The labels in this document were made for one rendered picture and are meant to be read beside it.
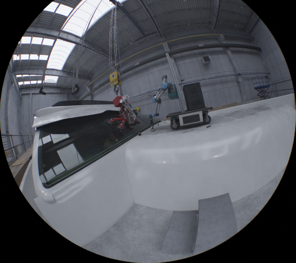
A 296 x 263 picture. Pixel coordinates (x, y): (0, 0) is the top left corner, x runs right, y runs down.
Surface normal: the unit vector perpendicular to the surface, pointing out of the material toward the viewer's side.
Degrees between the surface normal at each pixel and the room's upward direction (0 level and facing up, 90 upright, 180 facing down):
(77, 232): 59
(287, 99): 90
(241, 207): 0
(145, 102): 90
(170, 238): 0
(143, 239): 0
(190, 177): 50
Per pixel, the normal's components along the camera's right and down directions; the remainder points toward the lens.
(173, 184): -0.43, -0.55
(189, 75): -0.39, 0.10
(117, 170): 0.61, -0.69
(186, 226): -0.20, -0.98
